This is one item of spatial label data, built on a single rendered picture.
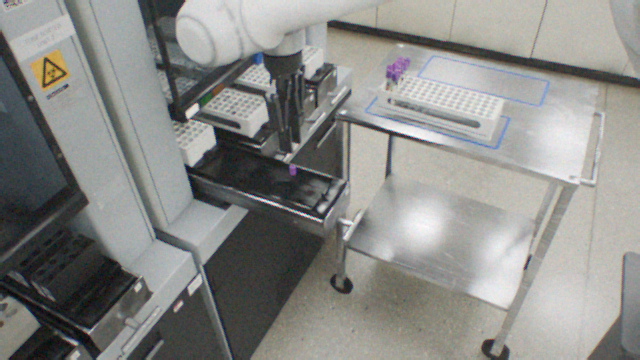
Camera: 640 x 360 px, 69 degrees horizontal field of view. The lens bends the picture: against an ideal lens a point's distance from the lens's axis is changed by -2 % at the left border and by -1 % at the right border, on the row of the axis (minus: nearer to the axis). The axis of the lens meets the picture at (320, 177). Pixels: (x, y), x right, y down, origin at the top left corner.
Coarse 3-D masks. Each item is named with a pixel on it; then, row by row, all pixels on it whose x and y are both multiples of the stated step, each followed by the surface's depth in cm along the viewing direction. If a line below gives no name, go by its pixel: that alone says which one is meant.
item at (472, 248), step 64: (384, 64) 143; (448, 64) 142; (384, 128) 119; (512, 128) 118; (576, 128) 117; (384, 192) 179; (448, 192) 178; (384, 256) 157; (448, 256) 156; (512, 256) 155; (512, 320) 140
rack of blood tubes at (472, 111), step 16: (416, 80) 124; (384, 96) 121; (400, 96) 118; (416, 96) 118; (432, 96) 118; (448, 96) 118; (464, 96) 118; (480, 96) 118; (400, 112) 121; (416, 112) 119; (432, 112) 123; (448, 112) 114; (464, 112) 112; (480, 112) 113; (496, 112) 112; (448, 128) 117; (464, 128) 115; (480, 128) 113
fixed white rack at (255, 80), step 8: (248, 72) 133; (256, 72) 133; (264, 72) 134; (240, 80) 129; (248, 80) 130; (256, 80) 130; (264, 80) 129; (232, 88) 133; (240, 88) 137; (248, 88) 137; (256, 88) 137; (264, 88) 127; (256, 96) 130
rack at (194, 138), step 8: (192, 120) 116; (176, 128) 114; (184, 128) 114; (192, 128) 114; (200, 128) 113; (208, 128) 113; (176, 136) 112; (184, 136) 111; (192, 136) 112; (200, 136) 111; (208, 136) 113; (184, 144) 110; (192, 144) 109; (200, 144) 111; (208, 144) 114; (184, 152) 108; (192, 152) 109; (200, 152) 112; (184, 160) 110; (192, 160) 110
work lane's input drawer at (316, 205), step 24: (216, 144) 116; (192, 168) 110; (216, 168) 112; (240, 168) 112; (264, 168) 111; (288, 168) 111; (216, 192) 109; (240, 192) 105; (264, 192) 104; (288, 192) 105; (312, 192) 105; (336, 192) 103; (288, 216) 102; (312, 216) 99; (336, 216) 105; (360, 216) 106
